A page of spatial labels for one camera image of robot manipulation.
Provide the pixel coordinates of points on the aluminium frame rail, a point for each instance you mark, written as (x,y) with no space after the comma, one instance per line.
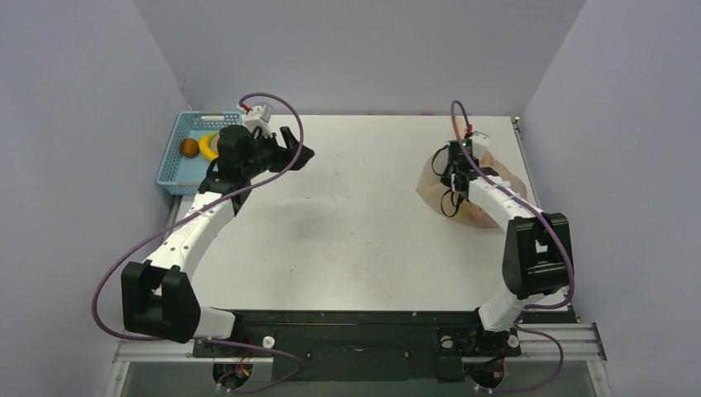
(579,342)

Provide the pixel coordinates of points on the yellow banana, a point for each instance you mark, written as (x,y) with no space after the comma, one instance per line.
(207,146)

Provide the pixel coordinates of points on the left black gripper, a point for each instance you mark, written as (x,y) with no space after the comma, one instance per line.
(281,153)

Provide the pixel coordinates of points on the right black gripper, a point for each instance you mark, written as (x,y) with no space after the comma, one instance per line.
(454,179)

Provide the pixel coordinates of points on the translucent orange plastic bag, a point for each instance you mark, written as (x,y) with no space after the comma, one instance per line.
(432,186)

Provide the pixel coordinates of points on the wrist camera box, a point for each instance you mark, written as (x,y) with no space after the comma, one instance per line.
(479,142)
(257,118)

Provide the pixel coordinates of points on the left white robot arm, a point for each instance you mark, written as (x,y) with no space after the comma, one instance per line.
(158,299)

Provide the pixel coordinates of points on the brown kiwi fruit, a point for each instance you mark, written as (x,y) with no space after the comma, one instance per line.
(189,148)

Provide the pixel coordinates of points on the blue plastic basket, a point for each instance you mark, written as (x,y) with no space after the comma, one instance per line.
(180,175)

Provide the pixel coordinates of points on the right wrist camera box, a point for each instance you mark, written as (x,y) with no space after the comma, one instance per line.
(479,142)

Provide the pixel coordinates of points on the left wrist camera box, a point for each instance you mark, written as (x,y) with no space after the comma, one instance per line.
(257,118)

